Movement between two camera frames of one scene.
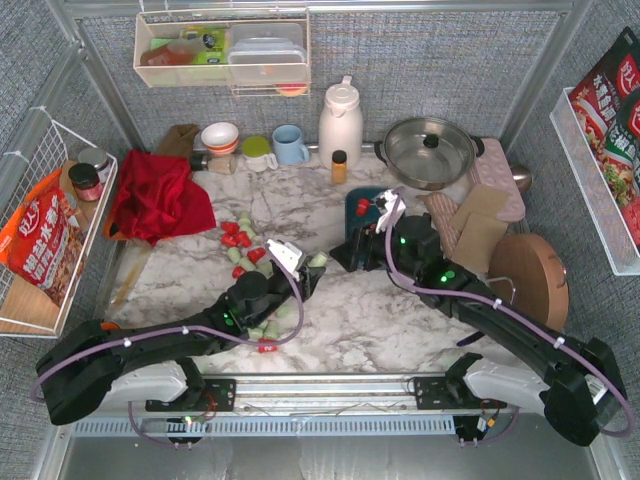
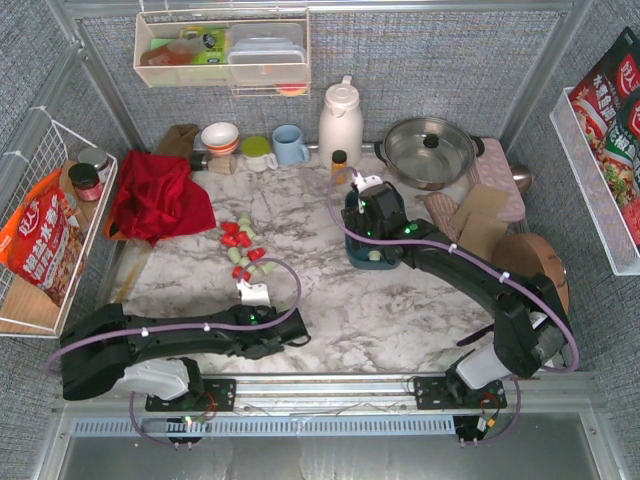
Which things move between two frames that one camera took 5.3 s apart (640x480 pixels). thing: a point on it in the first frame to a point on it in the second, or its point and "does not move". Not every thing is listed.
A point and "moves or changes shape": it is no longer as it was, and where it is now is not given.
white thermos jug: x=340 y=125 does not move
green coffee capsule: x=318 y=260 moves or changes shape
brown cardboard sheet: x=478 y=238 does not move
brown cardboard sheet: x=487 y=201 does not move
